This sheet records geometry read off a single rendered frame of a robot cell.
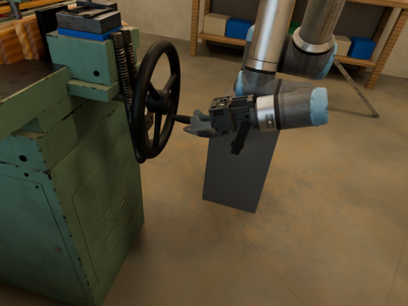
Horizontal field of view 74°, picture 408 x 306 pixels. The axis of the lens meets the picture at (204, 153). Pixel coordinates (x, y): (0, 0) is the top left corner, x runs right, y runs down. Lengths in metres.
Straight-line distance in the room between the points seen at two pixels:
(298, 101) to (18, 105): 0.57
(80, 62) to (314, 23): 0.74
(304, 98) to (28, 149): 0.61
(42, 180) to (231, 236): 0.95
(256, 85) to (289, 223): 0.94
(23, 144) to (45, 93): 0.12
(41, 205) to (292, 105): 0.65
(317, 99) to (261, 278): 0.88
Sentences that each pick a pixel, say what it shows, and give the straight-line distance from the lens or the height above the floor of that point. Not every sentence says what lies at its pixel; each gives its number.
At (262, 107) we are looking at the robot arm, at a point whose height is 0.83.
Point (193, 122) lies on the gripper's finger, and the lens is 0.74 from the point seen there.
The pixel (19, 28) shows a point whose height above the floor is 0.96.
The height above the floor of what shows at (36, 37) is 0.94.
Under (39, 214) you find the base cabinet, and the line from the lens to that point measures 0.82.
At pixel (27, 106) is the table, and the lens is 0.60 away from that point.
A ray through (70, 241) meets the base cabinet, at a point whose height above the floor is 0.45.
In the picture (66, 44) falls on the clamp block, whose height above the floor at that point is 0.95.
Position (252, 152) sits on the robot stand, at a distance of 1.26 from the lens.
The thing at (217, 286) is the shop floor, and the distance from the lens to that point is 1.27.
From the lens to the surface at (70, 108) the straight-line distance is 0.69.
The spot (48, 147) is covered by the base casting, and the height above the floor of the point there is 0.77.
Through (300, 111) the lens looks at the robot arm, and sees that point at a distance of 0.67.
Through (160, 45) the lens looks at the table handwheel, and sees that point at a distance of 0.63.
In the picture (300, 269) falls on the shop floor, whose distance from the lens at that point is 1.41.
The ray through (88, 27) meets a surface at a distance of 0.63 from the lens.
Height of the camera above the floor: 1.13
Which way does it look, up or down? 38 degrees down
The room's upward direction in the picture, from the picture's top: 6 degrees clockwise
